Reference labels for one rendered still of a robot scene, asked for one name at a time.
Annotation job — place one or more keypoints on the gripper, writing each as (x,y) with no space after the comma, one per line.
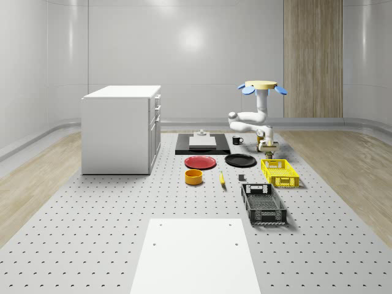
(269,147)

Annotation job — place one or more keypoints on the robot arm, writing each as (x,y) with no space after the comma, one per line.
(261,113)

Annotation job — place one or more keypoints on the yellow basket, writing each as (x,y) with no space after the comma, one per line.
(280,173)

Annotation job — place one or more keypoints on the black plate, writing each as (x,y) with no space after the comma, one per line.
(240,160)

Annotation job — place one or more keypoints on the black mug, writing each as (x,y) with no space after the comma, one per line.
(236,140)

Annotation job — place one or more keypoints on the grey cube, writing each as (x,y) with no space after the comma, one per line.
(242,177)

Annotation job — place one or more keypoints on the dark grey basket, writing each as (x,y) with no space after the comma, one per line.
(263,203)

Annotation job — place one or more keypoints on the banana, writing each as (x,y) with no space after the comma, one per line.
(222,179)

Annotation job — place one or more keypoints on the drone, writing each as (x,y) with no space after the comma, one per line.
(261,84)

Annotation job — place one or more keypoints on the black stove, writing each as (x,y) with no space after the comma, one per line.
(202,144)

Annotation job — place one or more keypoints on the red plate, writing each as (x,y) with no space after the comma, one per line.
(200,162)

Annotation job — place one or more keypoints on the yellow bowl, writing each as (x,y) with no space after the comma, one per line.
(193,178)

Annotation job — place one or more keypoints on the white board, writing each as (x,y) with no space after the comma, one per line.
(196,257)

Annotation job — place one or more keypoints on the white cabinet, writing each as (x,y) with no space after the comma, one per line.
(116,134)

